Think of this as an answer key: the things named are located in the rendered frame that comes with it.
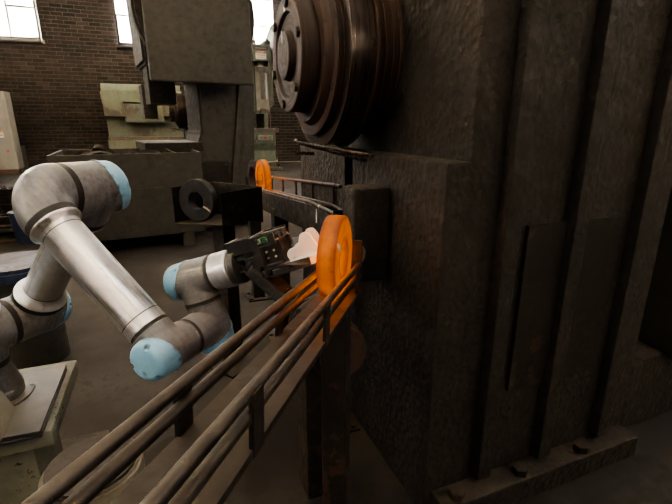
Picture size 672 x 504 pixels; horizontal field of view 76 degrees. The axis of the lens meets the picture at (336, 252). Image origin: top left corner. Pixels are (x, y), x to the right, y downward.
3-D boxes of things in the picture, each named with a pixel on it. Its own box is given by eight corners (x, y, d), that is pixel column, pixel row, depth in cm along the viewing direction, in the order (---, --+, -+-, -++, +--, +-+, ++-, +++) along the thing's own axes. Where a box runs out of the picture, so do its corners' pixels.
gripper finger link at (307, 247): (326, 227, 75) (279, 239, 78) (336, 258, 76) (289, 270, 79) (330, 223, 78) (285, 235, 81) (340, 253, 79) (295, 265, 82)
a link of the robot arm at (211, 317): (182, 366, 85) (163, 314, 83) (216, 341, 95) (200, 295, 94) (213, 362, 82) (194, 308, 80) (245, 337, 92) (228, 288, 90)
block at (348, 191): (376, 270, 118) (379, 182, 111) (391, 280, 110) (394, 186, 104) (340, 275, 114) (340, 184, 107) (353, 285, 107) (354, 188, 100)
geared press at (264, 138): (272, 162, 1112) (267, 39, 1030) (296, 170, 920) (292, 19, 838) (226, 164, 1071) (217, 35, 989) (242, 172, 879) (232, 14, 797)
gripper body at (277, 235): (274, 231, 77) (217, 247, 80) (290, 276, 79) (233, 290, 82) (289, 222, 84) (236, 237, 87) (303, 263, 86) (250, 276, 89)
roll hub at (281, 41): (289, 113, 131) (286, 10, 123) (321, 110, 106) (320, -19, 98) (271, 113, 129) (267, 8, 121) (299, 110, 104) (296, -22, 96)
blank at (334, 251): (345, 308, 84) (329, 307, 85) (355, 235, 89) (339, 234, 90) (330, 287, 70) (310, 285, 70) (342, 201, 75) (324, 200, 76)
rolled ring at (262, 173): (262, 206, 209) (269, 205, 210) (266, 175, 196) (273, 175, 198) (254, 182, 220) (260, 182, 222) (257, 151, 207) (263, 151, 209)
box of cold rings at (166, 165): (194, 223, 426) (186, 141, 404) (209, 244, 354) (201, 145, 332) (74, 235, 383) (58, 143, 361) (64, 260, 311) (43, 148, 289)
